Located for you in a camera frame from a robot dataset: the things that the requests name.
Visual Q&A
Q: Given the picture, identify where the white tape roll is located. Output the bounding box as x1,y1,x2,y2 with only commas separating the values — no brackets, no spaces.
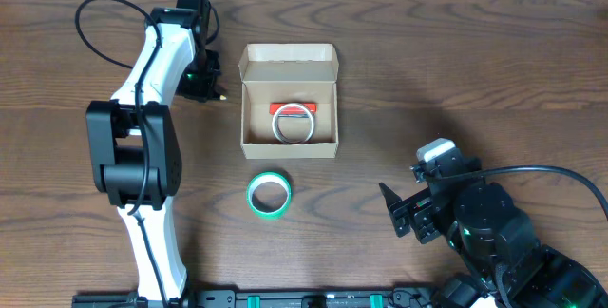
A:
272,111,316,144

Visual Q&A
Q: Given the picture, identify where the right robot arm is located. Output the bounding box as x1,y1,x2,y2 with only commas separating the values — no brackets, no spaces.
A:
379,151,607,308

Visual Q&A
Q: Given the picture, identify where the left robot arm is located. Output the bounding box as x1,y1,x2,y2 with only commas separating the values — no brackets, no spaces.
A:
85,0,224,307

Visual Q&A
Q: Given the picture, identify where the open cardboard box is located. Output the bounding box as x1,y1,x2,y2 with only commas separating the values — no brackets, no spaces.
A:
238,44,339,159

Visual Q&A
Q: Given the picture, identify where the green tape roll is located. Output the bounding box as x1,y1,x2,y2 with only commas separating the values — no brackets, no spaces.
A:
246,172,292,221

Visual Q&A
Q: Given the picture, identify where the right black cable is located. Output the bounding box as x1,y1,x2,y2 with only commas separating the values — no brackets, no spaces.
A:
422,164,608,219

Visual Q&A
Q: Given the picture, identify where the black cable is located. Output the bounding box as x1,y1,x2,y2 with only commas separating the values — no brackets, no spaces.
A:
74,0,220,308
422,164,608,219

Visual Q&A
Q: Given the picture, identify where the left black cable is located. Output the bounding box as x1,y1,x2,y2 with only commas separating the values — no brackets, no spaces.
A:
74,0,220,308

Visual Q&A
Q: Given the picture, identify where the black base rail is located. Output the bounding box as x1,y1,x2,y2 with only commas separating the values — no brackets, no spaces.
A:
71,287,450,308

